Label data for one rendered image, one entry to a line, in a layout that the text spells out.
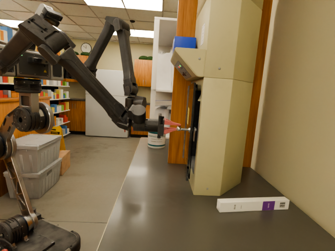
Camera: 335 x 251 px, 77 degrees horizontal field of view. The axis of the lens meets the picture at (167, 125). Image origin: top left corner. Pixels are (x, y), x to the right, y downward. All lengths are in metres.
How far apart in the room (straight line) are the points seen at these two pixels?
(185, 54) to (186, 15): 0.45
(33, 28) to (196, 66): 0.55
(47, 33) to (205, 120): 0.63
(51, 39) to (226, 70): 0.62
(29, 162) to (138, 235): 2.32
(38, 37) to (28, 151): 2.11
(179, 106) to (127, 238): 0.74
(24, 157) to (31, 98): 1.52
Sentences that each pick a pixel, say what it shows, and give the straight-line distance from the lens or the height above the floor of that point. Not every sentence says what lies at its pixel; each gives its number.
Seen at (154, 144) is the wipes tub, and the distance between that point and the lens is 1.51.
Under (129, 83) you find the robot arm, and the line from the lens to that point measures 1.24.
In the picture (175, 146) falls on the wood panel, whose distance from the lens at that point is 1.21.
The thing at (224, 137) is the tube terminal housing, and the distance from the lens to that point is 0.85.
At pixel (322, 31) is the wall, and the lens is 1.03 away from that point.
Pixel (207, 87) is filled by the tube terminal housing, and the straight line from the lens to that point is 0.81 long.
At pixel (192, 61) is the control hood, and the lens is 0.81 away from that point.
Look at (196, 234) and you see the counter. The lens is 0.70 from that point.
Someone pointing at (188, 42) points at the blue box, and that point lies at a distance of 1.04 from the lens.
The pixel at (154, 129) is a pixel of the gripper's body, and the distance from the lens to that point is 0.90.
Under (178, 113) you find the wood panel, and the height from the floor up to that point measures 1.23.
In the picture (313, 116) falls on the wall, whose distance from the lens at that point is 0.98.
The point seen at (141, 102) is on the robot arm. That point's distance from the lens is 1.20.
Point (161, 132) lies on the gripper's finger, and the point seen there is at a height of 1.18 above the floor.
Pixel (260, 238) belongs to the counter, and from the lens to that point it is 0.76.
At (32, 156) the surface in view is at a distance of 2.83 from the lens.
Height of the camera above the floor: 1.35
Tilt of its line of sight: 9 degrees down
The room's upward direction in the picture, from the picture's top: 4 degrees clockwise
